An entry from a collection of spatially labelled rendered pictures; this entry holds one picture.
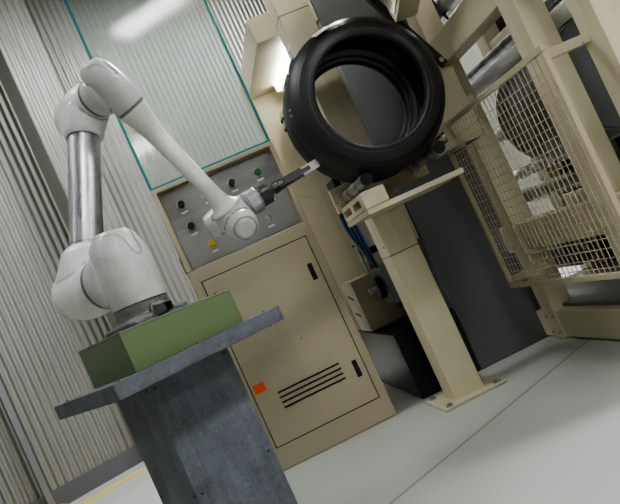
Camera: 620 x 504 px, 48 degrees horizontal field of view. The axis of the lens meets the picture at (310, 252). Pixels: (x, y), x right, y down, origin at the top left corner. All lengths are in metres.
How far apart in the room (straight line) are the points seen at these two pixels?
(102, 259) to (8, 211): 3.20
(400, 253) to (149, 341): 1.27
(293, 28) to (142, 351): 1.57
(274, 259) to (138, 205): 2.62
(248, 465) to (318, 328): 1.11
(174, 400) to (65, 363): 3.14
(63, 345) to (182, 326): 3.19
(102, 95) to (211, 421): 1.04
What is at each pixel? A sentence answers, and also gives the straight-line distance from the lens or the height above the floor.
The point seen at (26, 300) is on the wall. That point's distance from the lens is 4.95.
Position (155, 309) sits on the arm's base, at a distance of 1.89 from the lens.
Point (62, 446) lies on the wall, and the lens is 4.88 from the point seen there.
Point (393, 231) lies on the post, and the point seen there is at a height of 0.70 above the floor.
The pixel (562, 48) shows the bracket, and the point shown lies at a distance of 2.13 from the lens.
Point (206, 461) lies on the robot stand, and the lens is 1.86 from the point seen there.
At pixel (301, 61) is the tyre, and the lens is 2.42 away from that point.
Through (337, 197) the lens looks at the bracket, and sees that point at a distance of 2.67.
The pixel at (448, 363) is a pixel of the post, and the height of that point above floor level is 0.15.
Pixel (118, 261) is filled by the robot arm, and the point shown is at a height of 0.93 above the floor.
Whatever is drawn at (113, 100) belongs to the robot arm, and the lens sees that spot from 2.24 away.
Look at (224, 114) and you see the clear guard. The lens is 3.02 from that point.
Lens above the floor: 0.70
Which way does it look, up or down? 1 degrees up
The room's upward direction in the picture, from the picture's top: 25 degrees counter-clockwise
